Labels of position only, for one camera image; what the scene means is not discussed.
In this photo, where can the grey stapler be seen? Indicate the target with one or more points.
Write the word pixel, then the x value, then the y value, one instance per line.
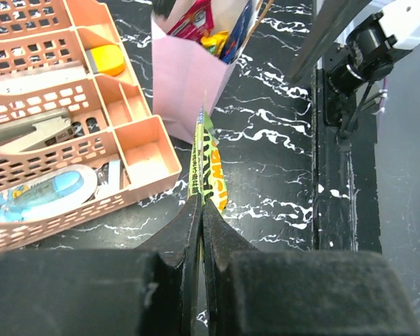
pixel 36 131

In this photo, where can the black front mounting rail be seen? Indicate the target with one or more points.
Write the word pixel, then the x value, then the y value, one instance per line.
pixel 345 208

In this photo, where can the green sour candy bag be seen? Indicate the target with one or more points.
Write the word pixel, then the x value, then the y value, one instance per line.
pixel 206 176

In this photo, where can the blue correction tape blister pack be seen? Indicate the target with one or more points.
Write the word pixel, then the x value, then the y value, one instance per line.
pixel 59 192

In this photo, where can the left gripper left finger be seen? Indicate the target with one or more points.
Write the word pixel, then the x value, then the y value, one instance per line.
pixel 147 290

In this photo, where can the yellow M&M's packet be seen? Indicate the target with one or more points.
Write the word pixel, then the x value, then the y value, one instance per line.
pixel 215 43

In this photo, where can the lilac paper bag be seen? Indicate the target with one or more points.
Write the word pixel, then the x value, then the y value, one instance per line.
pixel 183 70

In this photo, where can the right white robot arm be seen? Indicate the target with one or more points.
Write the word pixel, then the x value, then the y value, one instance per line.
pixel 373 46

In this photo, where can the pink plastic desk organizer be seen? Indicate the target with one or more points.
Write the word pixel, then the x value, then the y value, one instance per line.
pixel 77 138

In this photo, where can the blue Burts chips bag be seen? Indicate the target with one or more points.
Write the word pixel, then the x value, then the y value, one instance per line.
pixel 239 33

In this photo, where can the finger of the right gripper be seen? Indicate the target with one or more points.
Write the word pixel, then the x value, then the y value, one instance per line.
pixel 331 21

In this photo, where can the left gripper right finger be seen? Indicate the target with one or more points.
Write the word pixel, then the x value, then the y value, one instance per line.
pixel 252 292

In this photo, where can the pink candy packet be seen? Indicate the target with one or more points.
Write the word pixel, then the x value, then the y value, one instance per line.
pixel 196 23

